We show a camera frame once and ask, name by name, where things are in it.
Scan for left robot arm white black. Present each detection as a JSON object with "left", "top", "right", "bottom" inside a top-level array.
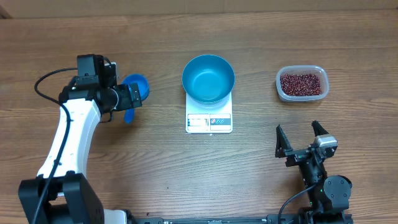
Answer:
[{"left": 18, "top": 54, "right": 149, "bottom": 223}]

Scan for clear plastic container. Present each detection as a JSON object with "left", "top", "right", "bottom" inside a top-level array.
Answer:
[{"left": 275, "top": 65, "right": 330, "bottom": 103}]

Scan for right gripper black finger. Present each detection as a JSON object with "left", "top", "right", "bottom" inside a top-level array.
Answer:
[
  {"left": 312, "top": 120, "right": 328, "bottom": 137},
  {"left": 275, "top": 125, "right": 293, "bottom": 158}
]

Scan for white digital kitchen scale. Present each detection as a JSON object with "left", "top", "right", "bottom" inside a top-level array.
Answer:
[{"left": 185, "top": 93, "right": 233, "bottom": 134}]

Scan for red beans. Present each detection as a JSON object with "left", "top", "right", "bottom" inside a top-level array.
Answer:
[{"left": 280, "top": 73, "right": 322, "bottom": 96}]

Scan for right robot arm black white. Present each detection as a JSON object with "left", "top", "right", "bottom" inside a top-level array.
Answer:
[{"left": 267, "top": 121, "right": 353, "bottom": 224}]

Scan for blue plastic measuring scoop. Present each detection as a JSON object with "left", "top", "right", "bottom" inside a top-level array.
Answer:
[{"left": 122, "top": 73, "right": 150, "bottom": 124}]

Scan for teal blue bowl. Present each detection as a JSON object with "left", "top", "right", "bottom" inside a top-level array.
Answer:
[{"left": 182, "top": 55, "right": 236, "bottom": 104}]

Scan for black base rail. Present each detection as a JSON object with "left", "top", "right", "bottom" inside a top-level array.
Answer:
[{"left": 125, "top": 210, "right": 354, "bottom": 224}]

